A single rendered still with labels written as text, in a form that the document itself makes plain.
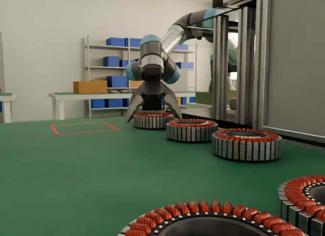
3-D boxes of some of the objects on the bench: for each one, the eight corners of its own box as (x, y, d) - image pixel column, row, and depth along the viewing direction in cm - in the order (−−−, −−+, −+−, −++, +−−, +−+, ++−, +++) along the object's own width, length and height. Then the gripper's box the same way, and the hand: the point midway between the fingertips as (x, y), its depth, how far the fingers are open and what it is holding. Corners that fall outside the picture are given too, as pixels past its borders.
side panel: (251, 137, 64) (257, -10, 61) (261, 136, 66) (267, -8, 62) (396, 170, 39) (418, -75, 36) (407, 168, 41) (429, -69, 37)
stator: (135, 124, 84) (135, 111, 83) (172, 124, 84) (172, 111, 84) (132, 130, 73) (132, 115, 72) (176, 129, 73) (176, 115, 73)
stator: (222, 108, 100) (222, 97, 99) (247, 107, 104) (247, 97, 104) (243, 111, 90) (243, 99, 89) (270, 110, 94) (270, 98, 94)
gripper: (181, 82, 95) (187, 132, 84) (123, 83, 94) (121, 134, 83) (183, 64, 88) (190, 116, 77) (120, 65, 87) (118, 118, 76)
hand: (154, 120), depth 78 cm, fingers open, 14 cm apart
